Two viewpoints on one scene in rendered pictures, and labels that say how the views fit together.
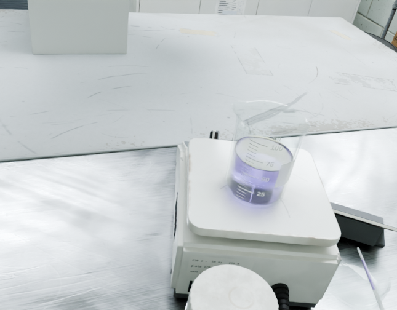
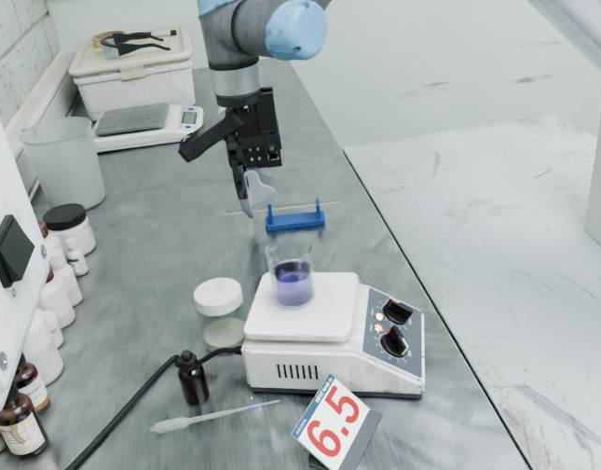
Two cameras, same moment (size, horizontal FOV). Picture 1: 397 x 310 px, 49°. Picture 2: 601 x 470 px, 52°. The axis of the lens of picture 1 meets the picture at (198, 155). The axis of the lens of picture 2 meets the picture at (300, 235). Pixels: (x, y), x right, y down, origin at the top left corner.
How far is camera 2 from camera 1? 0.80 m
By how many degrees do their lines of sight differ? 86
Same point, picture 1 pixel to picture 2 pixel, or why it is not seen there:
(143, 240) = not seen: hidden behind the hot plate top
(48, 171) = (391, 265)
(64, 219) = not seen: hidden behind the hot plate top
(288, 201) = (281, 312)
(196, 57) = not seen: outside the picture
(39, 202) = (357, 267)
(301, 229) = (254, 314)
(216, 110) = (539, 361)
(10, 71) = (536, 226)
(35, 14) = (593, 194)
